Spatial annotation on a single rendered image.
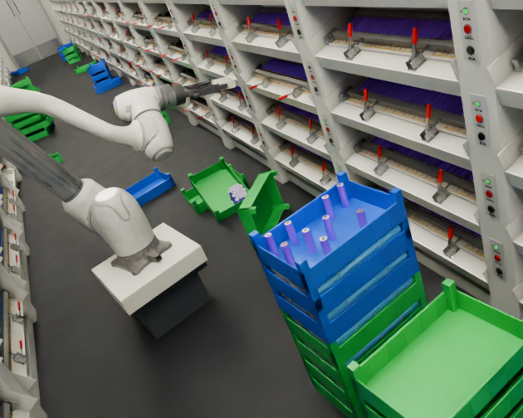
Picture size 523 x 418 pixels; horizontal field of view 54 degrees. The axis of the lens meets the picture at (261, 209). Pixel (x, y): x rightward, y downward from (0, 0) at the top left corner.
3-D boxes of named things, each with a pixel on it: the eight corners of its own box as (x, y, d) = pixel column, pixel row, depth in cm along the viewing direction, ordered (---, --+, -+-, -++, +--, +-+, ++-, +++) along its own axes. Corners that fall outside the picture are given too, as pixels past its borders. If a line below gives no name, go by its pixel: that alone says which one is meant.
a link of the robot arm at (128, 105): (153, 98, 191) (164, 125, 186) (111, 108, 186) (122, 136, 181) (152, 78, 182) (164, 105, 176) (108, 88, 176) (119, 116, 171)
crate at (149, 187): (131, 212, 286) (124, 201, 282) (119, 203, 302) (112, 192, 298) (175, 185, 297) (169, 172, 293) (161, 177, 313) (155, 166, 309)
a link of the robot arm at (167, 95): (163, 114, 182) (179, 109, 184) (158, 88, 178) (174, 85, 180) (157, 109, 190) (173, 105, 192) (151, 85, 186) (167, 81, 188)
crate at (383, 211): (310, 294, 108) (300, 264, 104) (258, 260, 124) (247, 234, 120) (408, 217, 118) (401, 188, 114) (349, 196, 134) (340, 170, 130)
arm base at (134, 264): (141, 279, 175) (134, 266, 173) (110, 265, 191) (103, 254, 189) (180, 246, 185) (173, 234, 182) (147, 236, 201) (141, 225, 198)
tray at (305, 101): (322, 116, 180) (308, 96, 175) (251, 90, 231) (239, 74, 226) (362, 78, 182) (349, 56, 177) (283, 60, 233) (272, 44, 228)
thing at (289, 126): (335, 163, 190) (317, 137, 182) (265, 128, 241) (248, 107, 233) (374, 126, 191) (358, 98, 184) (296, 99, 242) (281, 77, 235)
